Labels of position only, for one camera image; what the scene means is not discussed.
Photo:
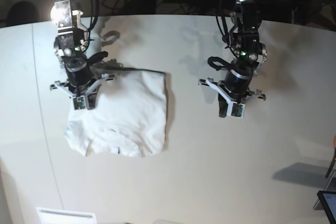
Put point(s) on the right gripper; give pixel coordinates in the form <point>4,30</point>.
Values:
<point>80,80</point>

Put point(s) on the white T-shirt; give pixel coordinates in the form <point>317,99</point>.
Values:
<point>129,118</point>

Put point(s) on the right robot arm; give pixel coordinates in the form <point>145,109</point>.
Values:
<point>70,46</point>

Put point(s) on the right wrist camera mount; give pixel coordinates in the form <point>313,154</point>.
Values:
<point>83,96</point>

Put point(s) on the black tablet with stand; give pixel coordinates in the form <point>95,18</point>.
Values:
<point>326,199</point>

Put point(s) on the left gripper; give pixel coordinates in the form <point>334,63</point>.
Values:
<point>236,84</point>

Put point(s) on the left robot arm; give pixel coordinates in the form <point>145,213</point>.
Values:
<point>249,53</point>

